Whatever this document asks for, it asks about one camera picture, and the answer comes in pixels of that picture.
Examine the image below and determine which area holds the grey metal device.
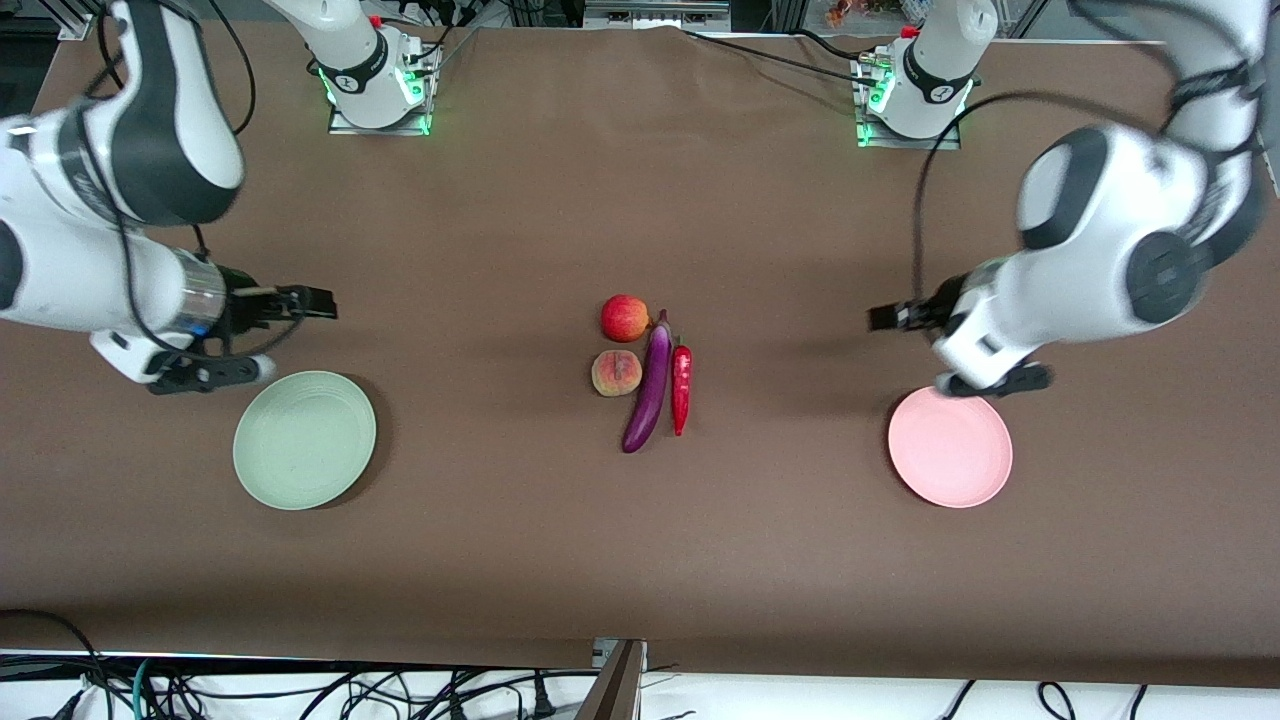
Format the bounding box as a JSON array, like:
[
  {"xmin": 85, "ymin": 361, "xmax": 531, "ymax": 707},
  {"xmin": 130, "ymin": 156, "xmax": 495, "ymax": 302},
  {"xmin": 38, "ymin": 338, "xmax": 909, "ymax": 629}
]
[{"xmin": 583, "ymin": 0, "xmax": 733, "ymax": 31}]

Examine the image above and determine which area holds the long purple eggplant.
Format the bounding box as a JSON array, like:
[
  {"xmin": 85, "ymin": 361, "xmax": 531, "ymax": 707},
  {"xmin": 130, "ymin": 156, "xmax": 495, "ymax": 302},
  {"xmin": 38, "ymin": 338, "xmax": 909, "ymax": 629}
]
[{"xmin": 621, "ymin": 308, "xmax": 673, "ymax": 455}]

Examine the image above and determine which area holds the black cable across table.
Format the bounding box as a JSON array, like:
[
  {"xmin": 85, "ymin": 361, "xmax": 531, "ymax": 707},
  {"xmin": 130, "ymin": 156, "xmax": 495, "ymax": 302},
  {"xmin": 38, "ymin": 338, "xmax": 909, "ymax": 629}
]
[
  {"xmin": 682, "ymin": 28, "xmax": 879, "ymax": 85},
  {"xmin": 795, "ymin": 28, "xmax": 873, "ymax": 59}
]

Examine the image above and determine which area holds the pink plate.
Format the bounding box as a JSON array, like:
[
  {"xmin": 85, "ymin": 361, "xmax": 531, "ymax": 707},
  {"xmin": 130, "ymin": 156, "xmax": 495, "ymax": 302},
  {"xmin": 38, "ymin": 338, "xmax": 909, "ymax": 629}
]
[{"xmin": 887, "ymin": 386, "xmax": 1014, "ymax": 510}]

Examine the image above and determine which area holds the metal camera post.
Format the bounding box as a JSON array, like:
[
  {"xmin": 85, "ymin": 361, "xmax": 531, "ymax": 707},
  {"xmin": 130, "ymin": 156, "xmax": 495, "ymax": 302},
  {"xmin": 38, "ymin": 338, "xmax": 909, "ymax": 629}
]
[{"xmin": 575, "ymin": 638, "xmax": 649, "ymax": 720}]

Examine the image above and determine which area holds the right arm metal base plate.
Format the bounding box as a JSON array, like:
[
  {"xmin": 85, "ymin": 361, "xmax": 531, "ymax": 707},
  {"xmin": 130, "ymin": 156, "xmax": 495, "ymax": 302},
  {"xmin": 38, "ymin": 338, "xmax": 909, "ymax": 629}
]
[{"xmin": 326, "ymin": 38, "xmax": 441, "ymax": 137}]

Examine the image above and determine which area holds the aluminium frame profile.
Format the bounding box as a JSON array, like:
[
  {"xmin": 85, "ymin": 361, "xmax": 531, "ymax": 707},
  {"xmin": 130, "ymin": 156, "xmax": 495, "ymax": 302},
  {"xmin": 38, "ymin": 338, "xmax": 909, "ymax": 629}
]
[{"xmin": 55, "ymin": 0, "xmax": 101, "ymax": 41}]

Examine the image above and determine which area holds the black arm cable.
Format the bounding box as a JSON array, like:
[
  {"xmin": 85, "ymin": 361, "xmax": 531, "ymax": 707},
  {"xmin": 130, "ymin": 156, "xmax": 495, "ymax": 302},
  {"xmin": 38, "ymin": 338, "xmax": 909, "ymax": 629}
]
[
  {"xmin": 912, "ymin": 0, "xmax": 1266, "ymax": 306},
  {"xmin": 92, "ymin": 0, "xmax": 306, "ymax": 363}
]

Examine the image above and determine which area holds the thick black floor cable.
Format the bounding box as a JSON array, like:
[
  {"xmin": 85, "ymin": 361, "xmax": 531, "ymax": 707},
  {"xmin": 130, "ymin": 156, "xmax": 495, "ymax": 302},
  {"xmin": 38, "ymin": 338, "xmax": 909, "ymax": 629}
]
[{"xmin": 0, "ymin": 608, "xmax": 113, "ymax": 720}]

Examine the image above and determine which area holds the large table cover sheet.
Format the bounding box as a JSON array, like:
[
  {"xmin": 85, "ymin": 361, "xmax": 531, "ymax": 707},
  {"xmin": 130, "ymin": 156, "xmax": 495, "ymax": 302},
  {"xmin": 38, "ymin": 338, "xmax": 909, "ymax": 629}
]
[{"xmin": 0, "ymin": 18, "xmax": 1280, "ymax": 689}]

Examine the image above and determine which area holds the red apple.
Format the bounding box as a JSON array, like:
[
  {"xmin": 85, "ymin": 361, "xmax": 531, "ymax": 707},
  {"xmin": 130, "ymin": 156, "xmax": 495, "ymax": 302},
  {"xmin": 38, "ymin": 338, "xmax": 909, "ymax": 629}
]
[{"xmin": 601, "ymin": 294, "xmax": 651, "ymax": 343}]

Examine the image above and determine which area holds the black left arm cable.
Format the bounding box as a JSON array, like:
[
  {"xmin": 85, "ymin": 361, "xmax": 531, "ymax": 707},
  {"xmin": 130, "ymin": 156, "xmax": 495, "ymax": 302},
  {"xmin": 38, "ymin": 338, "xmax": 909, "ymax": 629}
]
[{"xmin": 912, "ymin": 0, "xmax": 1266, "ymax": 306}]

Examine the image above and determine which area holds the yellow pink peach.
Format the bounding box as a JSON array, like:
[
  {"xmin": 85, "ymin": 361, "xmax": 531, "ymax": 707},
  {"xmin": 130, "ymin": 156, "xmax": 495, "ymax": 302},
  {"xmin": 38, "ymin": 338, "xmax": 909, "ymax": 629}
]
[{"xmin": 591, "ymin": 349, "xmax": 643, "ymax": 398}]

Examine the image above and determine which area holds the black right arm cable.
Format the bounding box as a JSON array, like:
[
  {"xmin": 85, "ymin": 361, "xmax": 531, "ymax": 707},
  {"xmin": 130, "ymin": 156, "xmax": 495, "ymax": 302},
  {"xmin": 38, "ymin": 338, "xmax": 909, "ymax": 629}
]
[{"xmin": 92, "ymin": 0, "xmax": 306, "ymax": 363}]

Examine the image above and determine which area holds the red chili pepper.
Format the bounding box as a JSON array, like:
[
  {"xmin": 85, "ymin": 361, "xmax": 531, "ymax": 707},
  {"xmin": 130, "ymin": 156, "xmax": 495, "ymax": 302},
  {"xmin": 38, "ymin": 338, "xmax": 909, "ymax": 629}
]
[{"xmin": 671, "ymin": 335, "xmax": 693, "ymax": 438}]

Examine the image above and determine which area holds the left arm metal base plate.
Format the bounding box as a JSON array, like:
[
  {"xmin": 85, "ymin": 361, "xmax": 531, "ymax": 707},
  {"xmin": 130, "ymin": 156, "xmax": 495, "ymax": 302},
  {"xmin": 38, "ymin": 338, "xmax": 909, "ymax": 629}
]
[{"xmin": 853, "ymin": 50, "xmax": 963, "ymax": 151}]

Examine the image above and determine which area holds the pale green plate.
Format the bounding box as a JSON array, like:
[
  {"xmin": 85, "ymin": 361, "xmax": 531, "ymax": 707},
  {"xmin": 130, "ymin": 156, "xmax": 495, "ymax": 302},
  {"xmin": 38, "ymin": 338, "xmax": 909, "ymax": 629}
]
[{"xmin": 232, "ymin": 370, "xmax": 378, "ymax": 512}]

